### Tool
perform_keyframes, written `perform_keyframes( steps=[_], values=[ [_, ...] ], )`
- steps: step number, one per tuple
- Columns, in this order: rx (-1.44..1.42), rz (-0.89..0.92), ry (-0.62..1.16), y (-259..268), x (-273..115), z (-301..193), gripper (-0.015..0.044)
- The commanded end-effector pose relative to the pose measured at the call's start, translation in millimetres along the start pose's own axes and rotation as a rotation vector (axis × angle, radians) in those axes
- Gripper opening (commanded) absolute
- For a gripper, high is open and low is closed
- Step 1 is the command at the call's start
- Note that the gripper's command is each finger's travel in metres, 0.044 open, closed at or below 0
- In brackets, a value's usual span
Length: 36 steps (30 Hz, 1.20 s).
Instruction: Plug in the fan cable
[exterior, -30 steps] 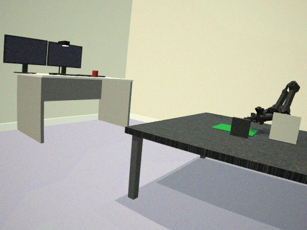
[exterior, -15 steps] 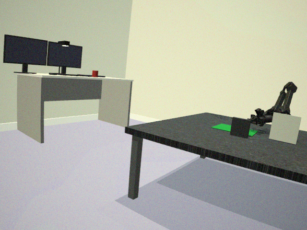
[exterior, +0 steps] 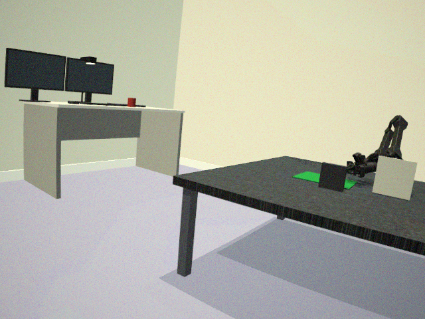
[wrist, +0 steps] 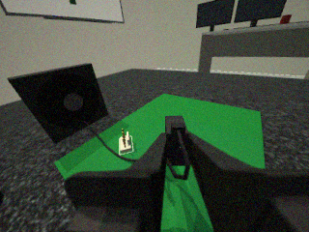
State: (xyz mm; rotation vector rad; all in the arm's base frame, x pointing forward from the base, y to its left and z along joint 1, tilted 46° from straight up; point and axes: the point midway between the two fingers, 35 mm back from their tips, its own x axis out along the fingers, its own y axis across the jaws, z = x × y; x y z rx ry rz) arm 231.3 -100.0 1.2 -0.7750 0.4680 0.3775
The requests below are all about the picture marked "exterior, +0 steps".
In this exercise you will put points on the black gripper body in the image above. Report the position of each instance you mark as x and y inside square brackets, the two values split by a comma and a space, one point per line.
[361, 170]

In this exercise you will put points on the green circuit board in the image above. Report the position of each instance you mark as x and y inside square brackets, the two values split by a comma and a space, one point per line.
[314, 177]

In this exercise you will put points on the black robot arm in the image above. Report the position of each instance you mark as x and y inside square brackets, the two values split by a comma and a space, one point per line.
[394, 151]

